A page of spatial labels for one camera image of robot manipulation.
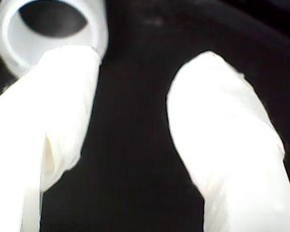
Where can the white tape roll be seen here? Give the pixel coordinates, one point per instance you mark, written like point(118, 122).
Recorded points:
point(2, 41)

